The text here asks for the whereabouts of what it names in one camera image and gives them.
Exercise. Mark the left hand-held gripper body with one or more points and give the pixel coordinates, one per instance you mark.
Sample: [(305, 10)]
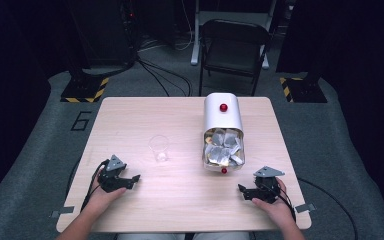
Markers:
[(110, 176)]

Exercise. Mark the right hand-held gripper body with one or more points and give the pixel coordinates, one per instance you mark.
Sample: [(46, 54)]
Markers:
[(267, 185)]

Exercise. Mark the person's left hand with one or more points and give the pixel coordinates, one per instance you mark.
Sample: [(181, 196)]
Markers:
[(102, 198)]

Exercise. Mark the person's right hand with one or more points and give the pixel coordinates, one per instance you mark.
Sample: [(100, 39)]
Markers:
[(278, 210)]

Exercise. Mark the clear plastic cup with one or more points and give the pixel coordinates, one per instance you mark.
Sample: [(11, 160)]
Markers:
[(159, 148)]

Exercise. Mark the grey tape strip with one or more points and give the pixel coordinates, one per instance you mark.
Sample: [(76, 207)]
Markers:
[(62, 211), (304, 208)]

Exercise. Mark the pile of silver packets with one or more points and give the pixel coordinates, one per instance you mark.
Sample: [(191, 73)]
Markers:
[(224, 148)]

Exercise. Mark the black yellow striped stand base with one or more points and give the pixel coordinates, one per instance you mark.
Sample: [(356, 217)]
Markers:
[(302, 90), (86, 89)]

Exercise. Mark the black folding chair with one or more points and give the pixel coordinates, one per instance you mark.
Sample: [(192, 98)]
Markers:
[(234, 50)]

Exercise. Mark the white desk frame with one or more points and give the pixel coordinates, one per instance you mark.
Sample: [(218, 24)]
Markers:
[(210, 16)]

